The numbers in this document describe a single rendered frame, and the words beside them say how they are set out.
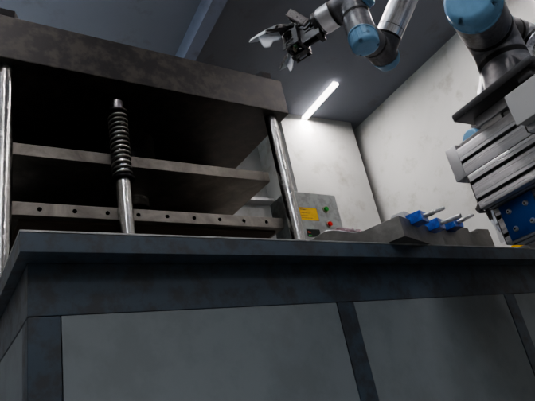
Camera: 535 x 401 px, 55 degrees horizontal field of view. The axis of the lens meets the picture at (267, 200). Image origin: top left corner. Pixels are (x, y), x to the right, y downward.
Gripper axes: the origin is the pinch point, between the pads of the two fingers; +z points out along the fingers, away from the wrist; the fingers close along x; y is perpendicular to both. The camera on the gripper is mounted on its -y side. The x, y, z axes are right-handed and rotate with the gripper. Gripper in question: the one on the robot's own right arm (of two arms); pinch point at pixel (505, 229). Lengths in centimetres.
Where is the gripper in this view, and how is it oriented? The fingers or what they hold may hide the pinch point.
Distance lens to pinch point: 211.0
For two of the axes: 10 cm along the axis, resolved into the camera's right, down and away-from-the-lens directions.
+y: 2.1, -4.5, -8.7
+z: 1.7, 8.9, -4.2
